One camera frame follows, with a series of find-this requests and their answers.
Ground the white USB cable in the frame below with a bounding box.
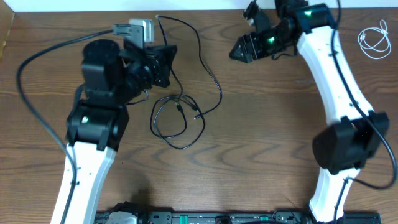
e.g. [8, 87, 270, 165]
[357, 19, 392, 60]

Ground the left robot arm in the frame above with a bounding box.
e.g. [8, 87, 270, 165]
[51, 39, 177, 223]

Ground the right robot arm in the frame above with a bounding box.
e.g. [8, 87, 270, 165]
[229, 1, 389, 223]

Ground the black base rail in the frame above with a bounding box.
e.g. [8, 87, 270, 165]
[95, 201, 382, 224]

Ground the black USB cable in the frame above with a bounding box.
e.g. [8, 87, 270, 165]
[155, 14, 223, 120]
[149, 93, 206, 151]

